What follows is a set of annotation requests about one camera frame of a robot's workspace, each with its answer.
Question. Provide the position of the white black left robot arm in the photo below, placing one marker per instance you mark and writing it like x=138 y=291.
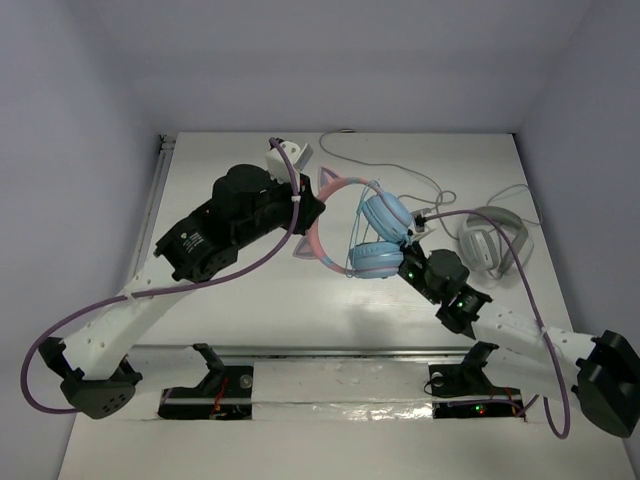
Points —
x=97 y=377

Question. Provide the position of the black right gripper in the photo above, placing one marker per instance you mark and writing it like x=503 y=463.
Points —
x=408 y=246

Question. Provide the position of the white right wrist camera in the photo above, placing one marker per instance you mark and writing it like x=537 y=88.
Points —
x=420 y=227

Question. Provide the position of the aluminium rail front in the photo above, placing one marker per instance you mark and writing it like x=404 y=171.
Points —
x=281 y=352

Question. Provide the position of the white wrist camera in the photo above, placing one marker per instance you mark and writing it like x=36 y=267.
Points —
x=298 y=156
x=420 y=227

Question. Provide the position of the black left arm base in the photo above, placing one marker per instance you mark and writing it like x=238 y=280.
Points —
x=224 y=393

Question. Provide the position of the white grey headphones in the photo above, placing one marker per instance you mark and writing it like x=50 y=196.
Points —
x=484 y=250

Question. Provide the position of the aluminium rail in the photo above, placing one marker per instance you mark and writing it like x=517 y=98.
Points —
x=167 y=143
x=281 y=352

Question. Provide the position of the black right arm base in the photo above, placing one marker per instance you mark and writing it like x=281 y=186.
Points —
x=463 y=391

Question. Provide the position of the aluminium rail left side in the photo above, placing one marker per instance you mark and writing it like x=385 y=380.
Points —
x=167 y=143

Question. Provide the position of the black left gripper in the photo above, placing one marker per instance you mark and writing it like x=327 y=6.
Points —
x=307 y=211

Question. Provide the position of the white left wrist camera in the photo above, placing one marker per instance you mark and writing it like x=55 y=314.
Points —
x=298 y=156

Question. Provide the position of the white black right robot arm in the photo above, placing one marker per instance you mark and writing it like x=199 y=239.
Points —
x=598 y=375

